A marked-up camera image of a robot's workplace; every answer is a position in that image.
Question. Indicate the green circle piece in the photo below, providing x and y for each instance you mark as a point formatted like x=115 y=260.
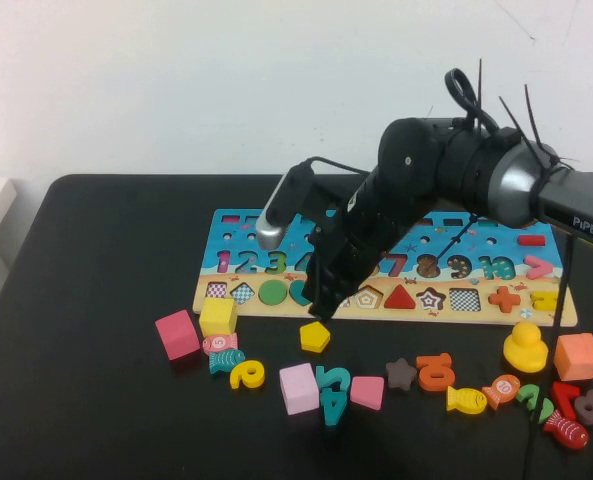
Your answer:
x=274 y=292

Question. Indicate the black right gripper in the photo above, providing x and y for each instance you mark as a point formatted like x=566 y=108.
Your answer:
x=361 y=235

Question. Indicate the teal heart piece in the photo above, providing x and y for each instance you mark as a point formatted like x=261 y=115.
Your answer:
x=298 y=294

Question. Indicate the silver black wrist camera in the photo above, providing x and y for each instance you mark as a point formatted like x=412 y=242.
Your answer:
x=271 y=232

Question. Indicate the yellow wooden fish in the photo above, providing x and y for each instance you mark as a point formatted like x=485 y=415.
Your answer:
x=467 y=400

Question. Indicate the orange plus sign piece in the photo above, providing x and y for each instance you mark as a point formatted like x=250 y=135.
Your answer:
x=505 y=299

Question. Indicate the red wooden fish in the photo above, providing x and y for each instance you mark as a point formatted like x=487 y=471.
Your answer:
x=568 y=431

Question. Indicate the yellow duck toy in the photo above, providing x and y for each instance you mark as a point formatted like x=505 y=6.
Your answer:
x=526 y=350

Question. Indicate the yellow number two piece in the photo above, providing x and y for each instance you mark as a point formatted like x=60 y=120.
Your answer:
x=253 y=375

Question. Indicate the yellow pentagon piece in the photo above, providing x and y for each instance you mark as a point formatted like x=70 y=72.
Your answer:
x=315 y=337

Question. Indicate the pink greater-than sign piece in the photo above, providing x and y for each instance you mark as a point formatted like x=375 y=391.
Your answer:
x=546 y=268

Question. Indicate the orange wooden cube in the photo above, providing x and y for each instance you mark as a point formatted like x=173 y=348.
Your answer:
x=578 y=357

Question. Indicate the orange number ten piece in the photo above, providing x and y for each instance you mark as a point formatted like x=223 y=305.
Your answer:
x=428 y=377

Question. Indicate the red minus bar piece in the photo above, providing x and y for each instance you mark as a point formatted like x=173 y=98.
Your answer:
x=532 y=241

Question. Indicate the teal number five piece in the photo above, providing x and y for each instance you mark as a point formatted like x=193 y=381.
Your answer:
x=341 y=375

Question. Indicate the rose pink wooden cube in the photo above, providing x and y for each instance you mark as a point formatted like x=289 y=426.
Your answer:
x=177 y=335

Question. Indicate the pink trapezoid piece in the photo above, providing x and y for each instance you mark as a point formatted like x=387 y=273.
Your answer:
x=368 y=392

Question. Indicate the wooden number shape puzzle board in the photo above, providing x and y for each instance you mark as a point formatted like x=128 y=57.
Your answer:
x=236 y=245

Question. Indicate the yellow equals sign piece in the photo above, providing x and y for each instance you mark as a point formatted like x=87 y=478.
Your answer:
x=543 y=296

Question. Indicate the teal wooden fish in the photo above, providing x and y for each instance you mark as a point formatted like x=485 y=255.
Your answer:
x=226 y=360

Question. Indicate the red triangle piece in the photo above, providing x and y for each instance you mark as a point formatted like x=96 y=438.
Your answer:
x=400 y=300

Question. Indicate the yellow wooden cube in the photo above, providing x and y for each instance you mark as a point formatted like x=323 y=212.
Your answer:
x=217 y=315

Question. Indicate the pink wooden fish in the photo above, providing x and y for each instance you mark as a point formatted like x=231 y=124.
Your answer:
x=220 y=343

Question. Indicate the light pink wooden cube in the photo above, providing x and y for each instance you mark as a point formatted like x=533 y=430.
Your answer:
x=299 y=387

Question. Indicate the orange wooden fish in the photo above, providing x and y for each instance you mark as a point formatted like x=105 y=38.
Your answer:
x=502 y=390

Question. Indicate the brown star piece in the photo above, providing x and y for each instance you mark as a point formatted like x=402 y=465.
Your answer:
x=401 y=375

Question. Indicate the teal number four piece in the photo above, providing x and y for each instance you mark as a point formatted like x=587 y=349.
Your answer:
x=335 y=407

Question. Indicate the red number seven piece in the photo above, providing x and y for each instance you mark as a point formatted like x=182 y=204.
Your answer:
x=565 y=395

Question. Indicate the green number three piece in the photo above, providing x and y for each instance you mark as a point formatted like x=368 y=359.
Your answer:
x=528 y=395

